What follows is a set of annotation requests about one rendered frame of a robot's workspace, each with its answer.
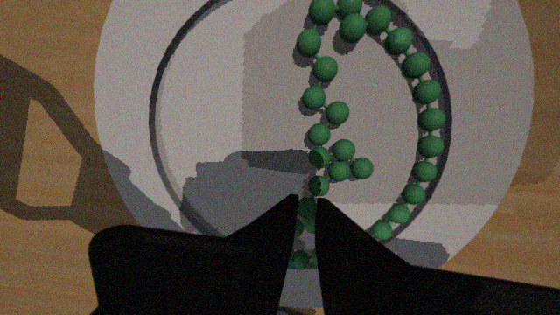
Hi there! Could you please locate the green jade bead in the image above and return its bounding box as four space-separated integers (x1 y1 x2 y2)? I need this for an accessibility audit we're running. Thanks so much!
312 56 338 82
372 219 393 241
417 108 445 131
332 139 355 161
302 86 326 110
294 219 304 238
308 123 331 146
308 0 335 26
328 160 350 181
304 215 315 234
384 27 413 55
296 29 321 58
388 203 410 224
339 13 367 43
292 250 309 270
412 80 441 104
416 136 444 158
411 161 438 182
309 147 331 168
325 101 349 125
288 249 295 266
297 197 317 219
350 157 374 179
311 249 317 265
365 5 392 36
402 184 425 204
401 52 430 79
308 175 329 196
336 0 362 21

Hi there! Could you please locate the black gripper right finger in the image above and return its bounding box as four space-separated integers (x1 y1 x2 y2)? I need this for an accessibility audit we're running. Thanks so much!
315 198 560 315

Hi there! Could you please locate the grey round bead board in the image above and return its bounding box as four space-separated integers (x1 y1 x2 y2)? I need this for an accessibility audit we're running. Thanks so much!
94 0 535 270

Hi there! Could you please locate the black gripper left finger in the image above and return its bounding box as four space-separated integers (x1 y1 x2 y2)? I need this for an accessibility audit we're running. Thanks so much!
87 194 298 315

